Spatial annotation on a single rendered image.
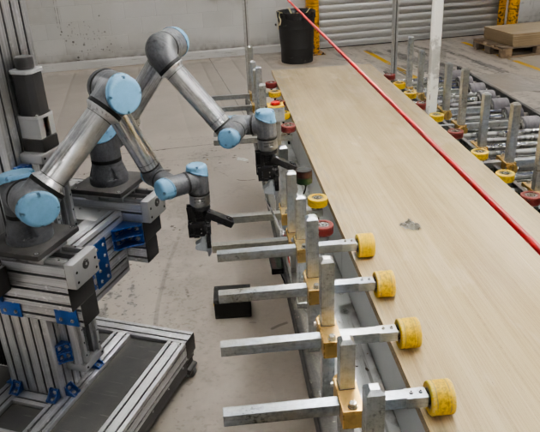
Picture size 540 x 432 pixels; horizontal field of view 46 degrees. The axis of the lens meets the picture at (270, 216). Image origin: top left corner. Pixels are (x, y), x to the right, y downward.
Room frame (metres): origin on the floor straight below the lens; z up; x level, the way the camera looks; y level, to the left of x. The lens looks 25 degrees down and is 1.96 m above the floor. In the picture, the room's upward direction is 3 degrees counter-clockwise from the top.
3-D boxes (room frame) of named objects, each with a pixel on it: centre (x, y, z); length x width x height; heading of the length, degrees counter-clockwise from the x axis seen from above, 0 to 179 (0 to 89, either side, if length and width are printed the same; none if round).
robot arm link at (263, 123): (2.32, 0.00, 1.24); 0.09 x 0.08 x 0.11; 76
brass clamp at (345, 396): (1.14, -0.16, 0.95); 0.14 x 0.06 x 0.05; 4
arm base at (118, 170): (2.34, 0.62, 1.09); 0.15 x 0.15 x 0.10
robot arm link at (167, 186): (2.05, 0.34, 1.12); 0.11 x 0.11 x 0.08; 35
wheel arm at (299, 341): (1.37, -0.10, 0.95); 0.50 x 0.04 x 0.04; 94
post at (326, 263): (1.41, -0.14, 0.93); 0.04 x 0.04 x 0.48; 4
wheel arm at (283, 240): (2.11, 0.00, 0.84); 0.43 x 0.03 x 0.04; 94
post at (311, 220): (1.66, -0.12, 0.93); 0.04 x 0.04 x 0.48; 4
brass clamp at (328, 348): (1.39, -0.14, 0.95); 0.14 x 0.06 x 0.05; 4
